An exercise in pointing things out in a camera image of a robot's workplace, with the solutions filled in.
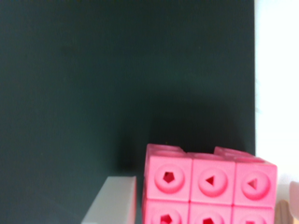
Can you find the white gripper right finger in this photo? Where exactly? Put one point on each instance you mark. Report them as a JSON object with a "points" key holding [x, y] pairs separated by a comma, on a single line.
{"points": [[294, 201]]}

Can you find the front wooden peg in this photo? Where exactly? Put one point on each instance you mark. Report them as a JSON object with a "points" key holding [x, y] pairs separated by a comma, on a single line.
{"points": [[282, 213]]}

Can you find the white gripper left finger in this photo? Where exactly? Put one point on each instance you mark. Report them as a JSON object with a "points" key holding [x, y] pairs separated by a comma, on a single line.
{"points": [[115, 202]]}

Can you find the black mat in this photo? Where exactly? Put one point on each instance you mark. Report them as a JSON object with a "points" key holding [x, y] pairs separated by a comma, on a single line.
{"points": [[85, 85]]}

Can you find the pink cube block cluster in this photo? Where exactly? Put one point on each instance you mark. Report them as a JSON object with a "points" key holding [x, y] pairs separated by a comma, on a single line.
{"points": [[225, 187]]}

